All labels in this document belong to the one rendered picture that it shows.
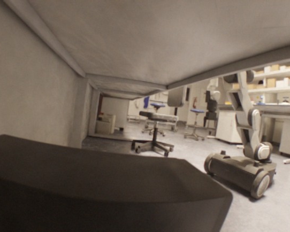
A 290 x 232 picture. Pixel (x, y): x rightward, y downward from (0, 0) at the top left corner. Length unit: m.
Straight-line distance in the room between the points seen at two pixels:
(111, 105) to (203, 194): 3.19
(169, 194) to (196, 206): 0.03
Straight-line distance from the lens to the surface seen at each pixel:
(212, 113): 1.30
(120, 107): 3.34
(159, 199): 0.18
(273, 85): 3.86
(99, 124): 2.62
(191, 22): 0.44
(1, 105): 0.56
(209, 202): 0.21
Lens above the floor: 0.49
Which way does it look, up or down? 2 degrees down
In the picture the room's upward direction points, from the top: 8 degrees clockwise
